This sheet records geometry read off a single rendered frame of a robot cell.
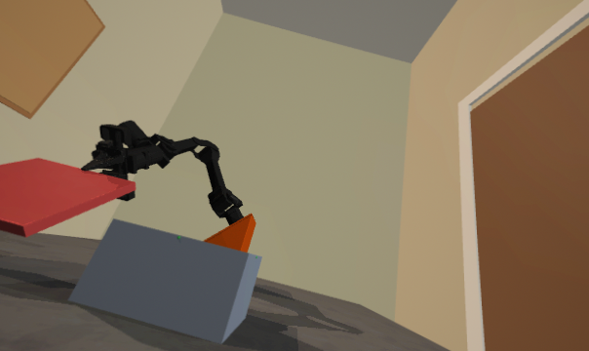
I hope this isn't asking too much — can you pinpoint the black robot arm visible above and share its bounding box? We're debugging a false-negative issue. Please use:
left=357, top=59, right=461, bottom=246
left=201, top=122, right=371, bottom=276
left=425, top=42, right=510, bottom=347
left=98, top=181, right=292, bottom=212
left=91, top=120, right=243, bottom=225

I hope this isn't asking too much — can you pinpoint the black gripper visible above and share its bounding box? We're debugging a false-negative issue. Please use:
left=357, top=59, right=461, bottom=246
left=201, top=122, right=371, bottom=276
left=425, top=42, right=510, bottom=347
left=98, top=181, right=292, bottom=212
left=81, top=124, right=151, bottom=201

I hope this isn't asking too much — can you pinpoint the red panel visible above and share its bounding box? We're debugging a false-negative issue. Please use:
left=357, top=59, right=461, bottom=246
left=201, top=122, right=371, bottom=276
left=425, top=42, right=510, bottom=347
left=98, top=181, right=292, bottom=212
left=0, top=158, right=136, bottom=237

